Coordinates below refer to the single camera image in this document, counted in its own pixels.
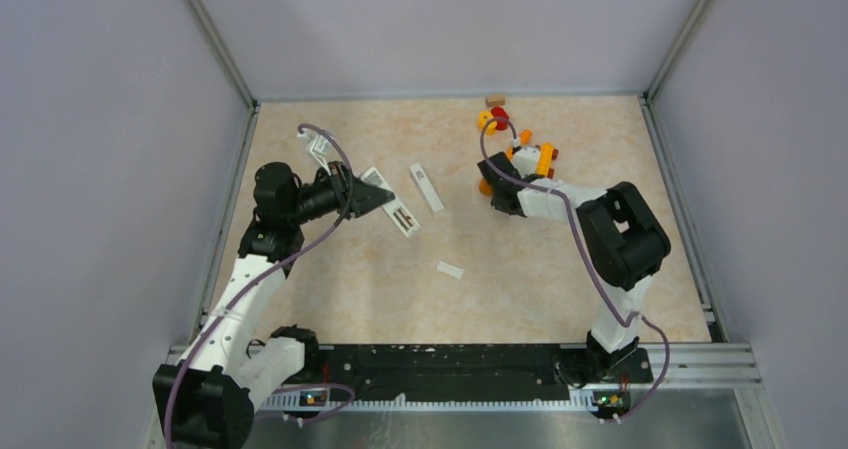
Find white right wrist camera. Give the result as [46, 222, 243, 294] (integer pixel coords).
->
[510, 143, 538, 177]

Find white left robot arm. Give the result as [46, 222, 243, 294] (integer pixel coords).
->
[152, 161, 396, 448]

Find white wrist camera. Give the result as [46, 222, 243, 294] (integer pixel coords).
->
[510, 143, 538, 177]
[297, 129, 332, 171]

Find white remote battery cover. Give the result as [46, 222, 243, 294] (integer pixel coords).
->
[409, 163, 445, 213]

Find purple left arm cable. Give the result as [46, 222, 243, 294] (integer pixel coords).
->
[162, 123, 356, 449]

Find small white battery door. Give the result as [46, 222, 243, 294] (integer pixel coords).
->
[436, 261, 464, 280]

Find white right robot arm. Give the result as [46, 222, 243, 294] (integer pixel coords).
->
[478, 152, 671, 381]

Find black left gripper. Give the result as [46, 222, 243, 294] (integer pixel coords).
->
[286, 160, 394, 225]

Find red round toy block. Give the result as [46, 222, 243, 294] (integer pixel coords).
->
[490, 106, 509, 131]

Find small wooden block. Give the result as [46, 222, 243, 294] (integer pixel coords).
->
[485, 94, 506, 108]

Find yellow round toy block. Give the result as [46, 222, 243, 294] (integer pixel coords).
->
[477, 111, 498, 135]

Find yellow toy car red wheels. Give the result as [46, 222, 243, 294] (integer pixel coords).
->
[534, 143, 559, 179]

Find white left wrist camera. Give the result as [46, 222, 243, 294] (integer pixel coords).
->
[297, 129, 332, 171]

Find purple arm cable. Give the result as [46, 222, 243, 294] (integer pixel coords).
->
[162, 123, 356, 449]
[479, 117, 672, 424]

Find white remote control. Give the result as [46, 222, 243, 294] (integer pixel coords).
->
[360, 167, 420, 238]

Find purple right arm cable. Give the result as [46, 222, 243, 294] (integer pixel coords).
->
[479, 117, 672, 424]

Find orange toy microphone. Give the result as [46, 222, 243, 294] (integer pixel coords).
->
[478, 130, 532, 196]

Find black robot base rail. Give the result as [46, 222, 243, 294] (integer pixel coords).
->
[258, 343, 631, 414]

